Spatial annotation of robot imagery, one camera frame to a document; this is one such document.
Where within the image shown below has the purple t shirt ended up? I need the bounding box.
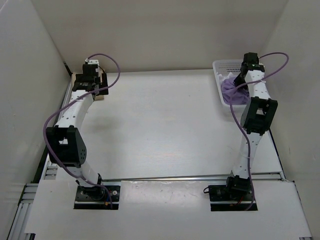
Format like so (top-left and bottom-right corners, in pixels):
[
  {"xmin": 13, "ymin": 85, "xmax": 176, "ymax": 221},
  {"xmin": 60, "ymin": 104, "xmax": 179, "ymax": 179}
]
[{"xmin": 221, "ymin": 77, "xmax": 250, "ymax": 105}]

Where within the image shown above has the beige t shirt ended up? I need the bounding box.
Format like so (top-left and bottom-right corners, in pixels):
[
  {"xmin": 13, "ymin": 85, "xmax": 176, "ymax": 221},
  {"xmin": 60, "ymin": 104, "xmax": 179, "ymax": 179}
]
[{"xmin": 71, "ymin": 68, "xmax": 108, "ymax": 102}]

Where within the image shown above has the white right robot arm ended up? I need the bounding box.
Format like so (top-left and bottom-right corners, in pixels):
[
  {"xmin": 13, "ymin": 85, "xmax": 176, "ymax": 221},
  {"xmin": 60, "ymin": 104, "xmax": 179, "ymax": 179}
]
[{"xmin": 224, "ymin": 69, "xmax": 278, "ymax": 200}]

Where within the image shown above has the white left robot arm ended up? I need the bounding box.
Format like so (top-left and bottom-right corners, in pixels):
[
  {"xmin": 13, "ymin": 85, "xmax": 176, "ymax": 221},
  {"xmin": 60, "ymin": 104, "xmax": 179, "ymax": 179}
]
[{"xmin": 45, "ymin": 59, "xmax": 107, "ymax": 200}]

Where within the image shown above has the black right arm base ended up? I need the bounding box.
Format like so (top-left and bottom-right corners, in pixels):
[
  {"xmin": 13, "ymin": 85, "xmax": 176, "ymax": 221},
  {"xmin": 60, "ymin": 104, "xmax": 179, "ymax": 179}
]
[{"xmin": 203, "ymin": 176, "xmax": 258, "ymax": 212}]

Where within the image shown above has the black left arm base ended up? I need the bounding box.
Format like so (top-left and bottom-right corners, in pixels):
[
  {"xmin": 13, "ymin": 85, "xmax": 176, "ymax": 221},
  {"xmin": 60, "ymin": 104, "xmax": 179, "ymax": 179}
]
[{"xmin": 73, "ymin": 184, "xmax": 121, "ymax": 210}]

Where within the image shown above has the white crumpled cloth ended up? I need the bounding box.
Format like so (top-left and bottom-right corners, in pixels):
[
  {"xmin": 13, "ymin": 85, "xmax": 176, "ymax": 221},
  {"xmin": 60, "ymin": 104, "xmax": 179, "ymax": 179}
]
[{"xmin": 217, "ymin": 72, "xmax": 235, "ymax": 82}]

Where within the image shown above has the white plastic basket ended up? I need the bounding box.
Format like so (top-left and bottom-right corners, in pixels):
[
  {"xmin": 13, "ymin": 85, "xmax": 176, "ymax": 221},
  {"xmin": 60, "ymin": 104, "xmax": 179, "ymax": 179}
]
[{"xmin": 212, "ymin": 59, "xmax": 246, "ymax": 114}]

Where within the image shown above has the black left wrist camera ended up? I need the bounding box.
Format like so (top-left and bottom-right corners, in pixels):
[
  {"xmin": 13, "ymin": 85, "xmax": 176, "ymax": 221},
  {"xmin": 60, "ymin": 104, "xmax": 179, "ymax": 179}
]
[{"xmin": 85, "ymin": 58, "xmax": 100, "ymax": 66}]

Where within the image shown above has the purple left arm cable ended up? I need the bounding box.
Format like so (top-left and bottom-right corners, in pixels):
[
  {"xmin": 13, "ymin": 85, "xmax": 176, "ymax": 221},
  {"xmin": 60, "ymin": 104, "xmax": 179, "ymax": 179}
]
[{"xmin": 43, "ymin": 52, "xmax": 121, "ymax": 208}]

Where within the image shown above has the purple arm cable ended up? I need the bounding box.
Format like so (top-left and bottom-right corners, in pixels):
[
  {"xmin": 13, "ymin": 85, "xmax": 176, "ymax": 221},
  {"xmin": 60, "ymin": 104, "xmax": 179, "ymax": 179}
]
[
  {"xmin": 43, "ymin": 52, "xmax": 121, "ymax": 208},
  {"xmin": 228, "ymin": 51, "xmax": 291, "ymax": 208}
]

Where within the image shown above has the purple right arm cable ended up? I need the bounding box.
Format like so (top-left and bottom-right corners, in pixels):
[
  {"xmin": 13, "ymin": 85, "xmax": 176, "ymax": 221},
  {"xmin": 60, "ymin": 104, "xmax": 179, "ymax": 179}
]
[{"xmin": 228, "ymin": 51, "xmax": 291, "ymax": 208}]

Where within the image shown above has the aluminium table edge rail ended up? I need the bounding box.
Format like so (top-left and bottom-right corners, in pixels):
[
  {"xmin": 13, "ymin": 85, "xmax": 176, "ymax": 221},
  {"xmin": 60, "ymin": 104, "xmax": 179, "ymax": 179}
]
[{"xmin": 7, "ymin": 72, "xmax": 286, "ymax": 240}]

